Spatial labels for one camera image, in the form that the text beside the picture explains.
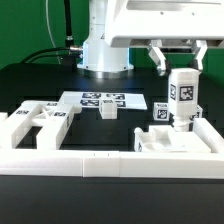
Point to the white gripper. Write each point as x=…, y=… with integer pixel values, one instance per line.
x=134, y=23

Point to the white base tag sheet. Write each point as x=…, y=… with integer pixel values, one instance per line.
x=92, y=99

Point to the white chair seat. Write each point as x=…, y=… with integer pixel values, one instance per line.
x=164, y=139

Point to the white chair back frame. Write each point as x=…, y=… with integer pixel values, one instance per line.
x=53, y=119

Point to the white tagged nut cube left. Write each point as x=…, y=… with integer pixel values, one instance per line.
x=160, y=111

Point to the white tagged nut cube right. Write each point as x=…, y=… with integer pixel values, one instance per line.
x=198, y=113

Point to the white tagged nut cube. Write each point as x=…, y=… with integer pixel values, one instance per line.
x=160, y=111
x=198, y=113

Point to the white U-shaped obstacle fence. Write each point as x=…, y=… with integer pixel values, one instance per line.
x=121, y=164

